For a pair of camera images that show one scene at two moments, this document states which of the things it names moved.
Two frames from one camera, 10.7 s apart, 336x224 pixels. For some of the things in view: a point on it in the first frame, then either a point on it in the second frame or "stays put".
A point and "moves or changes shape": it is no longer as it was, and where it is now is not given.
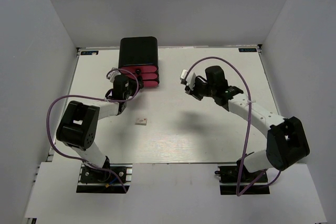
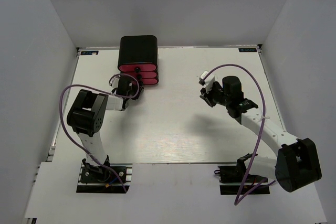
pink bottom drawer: x=150 y=84 moves or changes shape
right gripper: x=193 y=92 → x=208 y=94
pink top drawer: x=137 y=69 stays put
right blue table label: x=247 y=50 stays put
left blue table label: x=90 y=53 stays put
